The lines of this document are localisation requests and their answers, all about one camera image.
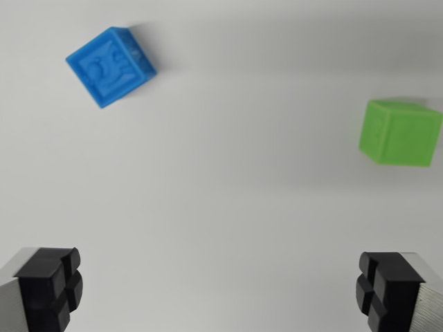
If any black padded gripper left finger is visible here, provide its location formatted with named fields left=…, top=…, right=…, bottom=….
left=0, top=246, right=84, bottom=332

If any black padded gripper right finger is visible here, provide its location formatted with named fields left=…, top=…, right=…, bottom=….
left=355, top=251, right=443, bottom=332

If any blue embossed toy cube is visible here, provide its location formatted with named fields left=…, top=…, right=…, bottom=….
left=64, top=26, right=157, bottom=109

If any green embossed toy cube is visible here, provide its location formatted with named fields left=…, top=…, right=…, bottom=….
left=358, top=98, right=443, bottom=168

